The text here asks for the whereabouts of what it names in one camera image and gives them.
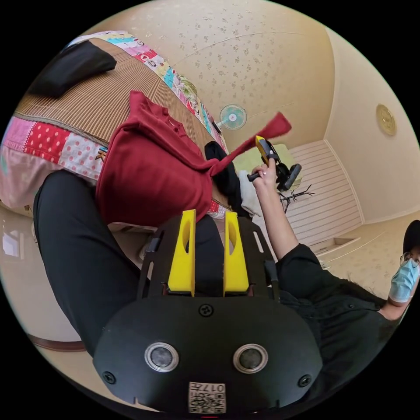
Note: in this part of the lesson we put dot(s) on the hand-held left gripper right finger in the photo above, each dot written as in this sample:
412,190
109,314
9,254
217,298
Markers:
237,272

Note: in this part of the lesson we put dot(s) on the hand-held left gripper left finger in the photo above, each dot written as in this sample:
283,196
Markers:
178,269

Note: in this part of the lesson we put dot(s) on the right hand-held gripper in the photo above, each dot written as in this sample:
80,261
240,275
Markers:
283,171

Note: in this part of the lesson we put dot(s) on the red long sleeve shirt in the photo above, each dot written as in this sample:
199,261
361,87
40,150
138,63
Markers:
147,170

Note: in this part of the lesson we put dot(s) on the person's right forearm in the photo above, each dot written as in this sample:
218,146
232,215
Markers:
279,220

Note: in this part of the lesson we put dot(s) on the person's right hand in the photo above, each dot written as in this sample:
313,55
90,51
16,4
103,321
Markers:
265,175

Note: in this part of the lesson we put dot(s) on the pile of clothes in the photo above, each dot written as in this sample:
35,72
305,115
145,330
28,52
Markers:
229,183

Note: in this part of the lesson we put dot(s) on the black branched coat rack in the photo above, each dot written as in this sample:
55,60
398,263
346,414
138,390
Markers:
293,197

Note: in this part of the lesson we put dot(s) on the person's body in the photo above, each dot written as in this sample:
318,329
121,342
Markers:
82,249

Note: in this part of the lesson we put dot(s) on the round golden ceiling lamp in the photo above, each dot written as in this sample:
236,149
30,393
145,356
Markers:
386,119

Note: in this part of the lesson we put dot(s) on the bed with woven mat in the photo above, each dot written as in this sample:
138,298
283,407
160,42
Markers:
98,105

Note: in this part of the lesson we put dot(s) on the black folded garment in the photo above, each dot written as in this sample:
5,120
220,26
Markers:
70,70

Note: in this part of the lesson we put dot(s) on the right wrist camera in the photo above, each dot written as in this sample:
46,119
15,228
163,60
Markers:
293,176

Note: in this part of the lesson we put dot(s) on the teal wall fan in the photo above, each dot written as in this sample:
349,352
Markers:
232,117

